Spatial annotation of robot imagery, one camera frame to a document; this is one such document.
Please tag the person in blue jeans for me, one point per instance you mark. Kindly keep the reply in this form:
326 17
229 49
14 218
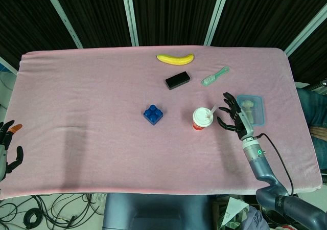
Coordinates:
314 107

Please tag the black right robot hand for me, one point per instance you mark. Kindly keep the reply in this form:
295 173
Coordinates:
242 127

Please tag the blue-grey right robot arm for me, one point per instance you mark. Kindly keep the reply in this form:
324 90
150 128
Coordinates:
263 168

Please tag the pink tablecloth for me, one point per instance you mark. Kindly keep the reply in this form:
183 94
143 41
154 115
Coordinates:
102 112

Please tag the translucent white straw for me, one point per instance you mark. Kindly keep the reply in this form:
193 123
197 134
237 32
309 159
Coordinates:
212 111

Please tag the beige figurine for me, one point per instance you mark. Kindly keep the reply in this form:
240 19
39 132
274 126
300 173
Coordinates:
251 112

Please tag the pale green frame post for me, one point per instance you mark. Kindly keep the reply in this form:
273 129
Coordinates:
306 28
130 15
64 18
217 12
7 65

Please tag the mint green brush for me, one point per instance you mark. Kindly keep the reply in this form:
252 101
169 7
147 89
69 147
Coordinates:
209 81

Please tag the blue-grey robot torso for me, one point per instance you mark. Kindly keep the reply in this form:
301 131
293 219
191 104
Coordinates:
153 209

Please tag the red and white cup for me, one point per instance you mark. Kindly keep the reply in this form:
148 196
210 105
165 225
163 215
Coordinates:
200 116

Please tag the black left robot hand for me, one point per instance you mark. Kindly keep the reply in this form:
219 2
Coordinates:
2 156

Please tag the blue building block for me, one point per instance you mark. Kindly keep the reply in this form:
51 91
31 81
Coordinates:
153 116

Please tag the white paper sheet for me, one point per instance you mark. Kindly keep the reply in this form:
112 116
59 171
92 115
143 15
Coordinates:
232 209

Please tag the yellow banana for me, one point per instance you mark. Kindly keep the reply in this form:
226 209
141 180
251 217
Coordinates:
175 60

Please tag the clear container teal rim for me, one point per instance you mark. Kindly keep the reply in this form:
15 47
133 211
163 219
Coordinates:
261 112

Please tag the black rectangular box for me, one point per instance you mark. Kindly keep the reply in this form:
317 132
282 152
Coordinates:
177 80

